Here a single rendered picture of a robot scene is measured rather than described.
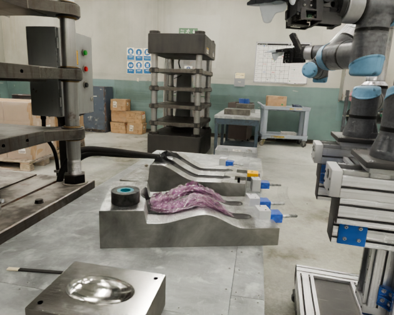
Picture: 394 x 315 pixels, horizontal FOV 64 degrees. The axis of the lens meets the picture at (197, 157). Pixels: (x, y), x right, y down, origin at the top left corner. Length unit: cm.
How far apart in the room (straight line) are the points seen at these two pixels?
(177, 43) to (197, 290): 476
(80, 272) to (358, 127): 130
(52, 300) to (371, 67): 83
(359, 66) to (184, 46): 450
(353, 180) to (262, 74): 670
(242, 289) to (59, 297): 38
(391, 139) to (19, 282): 108
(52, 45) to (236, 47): 644
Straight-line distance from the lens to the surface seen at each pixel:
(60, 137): 144
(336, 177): 112
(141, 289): 64
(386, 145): 115
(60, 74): 142
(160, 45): 536
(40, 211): 128
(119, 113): 810
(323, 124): 791
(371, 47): 89
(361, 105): 161
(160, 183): 126
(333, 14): 85
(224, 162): 175
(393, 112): 114
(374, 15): 90
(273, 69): 774
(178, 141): 532
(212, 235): 91
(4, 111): 505
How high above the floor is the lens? 124
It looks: 13 degrees down
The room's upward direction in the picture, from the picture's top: 2 degrees clockwise
